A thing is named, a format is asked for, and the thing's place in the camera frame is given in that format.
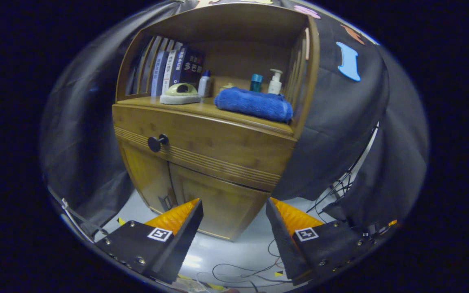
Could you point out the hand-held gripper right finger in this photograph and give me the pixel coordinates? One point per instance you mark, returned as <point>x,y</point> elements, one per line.
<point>281,240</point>

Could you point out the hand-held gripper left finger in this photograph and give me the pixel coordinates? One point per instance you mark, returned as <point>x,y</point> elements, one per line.
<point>185,238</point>

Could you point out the wooden cabinet door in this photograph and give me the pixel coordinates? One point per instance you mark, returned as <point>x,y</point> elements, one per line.
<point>145,175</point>
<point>218,203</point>

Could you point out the wooden countertop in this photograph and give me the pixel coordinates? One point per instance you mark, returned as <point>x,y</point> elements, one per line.
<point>202,107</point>

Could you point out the wooden cabinet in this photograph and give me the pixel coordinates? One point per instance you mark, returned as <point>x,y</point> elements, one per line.
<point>250,53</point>

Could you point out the black light stand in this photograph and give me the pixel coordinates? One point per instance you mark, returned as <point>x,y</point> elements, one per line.
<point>337,186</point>

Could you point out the black orange device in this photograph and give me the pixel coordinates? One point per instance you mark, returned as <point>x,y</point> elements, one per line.
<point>375,230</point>

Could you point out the black backdrop cloth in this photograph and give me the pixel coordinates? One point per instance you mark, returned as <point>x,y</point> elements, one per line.
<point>340,134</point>

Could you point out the folded blue towel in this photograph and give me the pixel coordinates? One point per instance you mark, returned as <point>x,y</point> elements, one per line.
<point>255,105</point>

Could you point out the white bottle with blue cap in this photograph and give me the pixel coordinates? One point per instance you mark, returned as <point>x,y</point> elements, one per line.
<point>204,85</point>

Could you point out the white pump bottle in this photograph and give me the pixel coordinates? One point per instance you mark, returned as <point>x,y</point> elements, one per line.
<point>275,85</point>

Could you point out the beige lidded teacup with saucer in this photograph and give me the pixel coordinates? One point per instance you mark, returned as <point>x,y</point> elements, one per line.
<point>227,86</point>

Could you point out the teal bottle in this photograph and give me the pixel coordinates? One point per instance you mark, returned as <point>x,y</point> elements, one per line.
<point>256,83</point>

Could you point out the light blue book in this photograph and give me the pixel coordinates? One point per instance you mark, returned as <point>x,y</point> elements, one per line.
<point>157,73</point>

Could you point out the white book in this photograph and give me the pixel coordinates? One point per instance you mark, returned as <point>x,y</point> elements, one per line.
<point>168,71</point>

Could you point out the dark blue book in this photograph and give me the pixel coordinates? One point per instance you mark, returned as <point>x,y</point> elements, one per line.
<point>189,67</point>

